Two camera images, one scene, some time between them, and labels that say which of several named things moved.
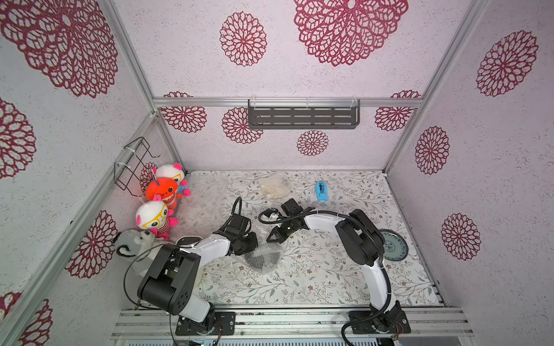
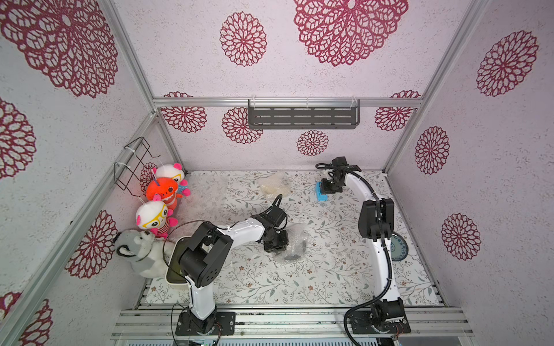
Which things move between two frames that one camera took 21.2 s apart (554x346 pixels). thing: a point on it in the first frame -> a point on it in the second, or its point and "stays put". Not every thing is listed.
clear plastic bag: (275, 184) stays put
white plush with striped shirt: (155, 216) stays put
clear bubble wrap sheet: (266, 258) -> (298, 236)
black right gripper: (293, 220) -> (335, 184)
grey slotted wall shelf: (303, 114) stays put
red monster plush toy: (166, 188) stays put
